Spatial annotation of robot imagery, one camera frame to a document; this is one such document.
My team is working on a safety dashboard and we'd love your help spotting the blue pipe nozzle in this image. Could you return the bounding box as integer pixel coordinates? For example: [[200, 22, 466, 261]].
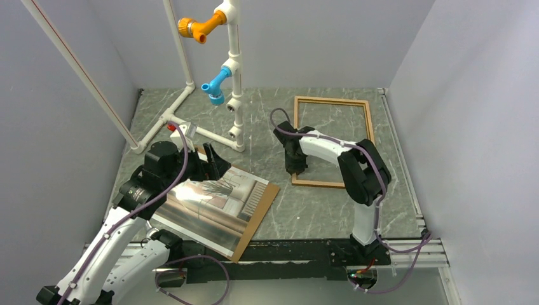
[[200, 67, 232, 105]]

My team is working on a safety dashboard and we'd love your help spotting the brown backing board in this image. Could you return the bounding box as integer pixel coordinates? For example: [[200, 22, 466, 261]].
[[195, 145, 281, 264]]

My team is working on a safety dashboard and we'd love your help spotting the wooden picture frame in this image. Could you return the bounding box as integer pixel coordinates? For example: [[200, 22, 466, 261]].
[[291, 96, 375, 189]]

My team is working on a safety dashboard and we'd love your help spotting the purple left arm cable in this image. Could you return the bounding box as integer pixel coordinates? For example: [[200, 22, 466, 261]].
[[57, 122, 231, 305]]

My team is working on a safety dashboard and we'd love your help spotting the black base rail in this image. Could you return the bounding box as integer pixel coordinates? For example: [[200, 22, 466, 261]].
[[147, 230, 391, 287]]

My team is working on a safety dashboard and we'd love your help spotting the orange pipe nozzle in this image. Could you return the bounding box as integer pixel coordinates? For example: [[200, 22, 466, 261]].
[[177, 10, 228, 44]]

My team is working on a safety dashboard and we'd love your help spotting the white PVC pipe stand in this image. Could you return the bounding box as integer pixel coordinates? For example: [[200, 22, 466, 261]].
[[22, 1, 245, 154]]

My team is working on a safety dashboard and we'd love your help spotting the glossy room photo print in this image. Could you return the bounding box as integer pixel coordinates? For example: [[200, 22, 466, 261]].
[[153, 166, 280, 262]]

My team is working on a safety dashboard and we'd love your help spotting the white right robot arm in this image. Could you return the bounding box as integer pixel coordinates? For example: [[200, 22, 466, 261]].
[[273, 121, 392, 264]]

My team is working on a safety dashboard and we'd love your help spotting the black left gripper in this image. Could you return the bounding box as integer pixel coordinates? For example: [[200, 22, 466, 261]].
[[163, 142, 231, 190]]

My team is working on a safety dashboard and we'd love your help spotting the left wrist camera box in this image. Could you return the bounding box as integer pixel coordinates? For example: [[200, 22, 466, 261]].
[[167, 122, 197, 152]]

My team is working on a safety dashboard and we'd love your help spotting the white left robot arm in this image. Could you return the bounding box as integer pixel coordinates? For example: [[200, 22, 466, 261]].
[[36, 141, 231, 304]]

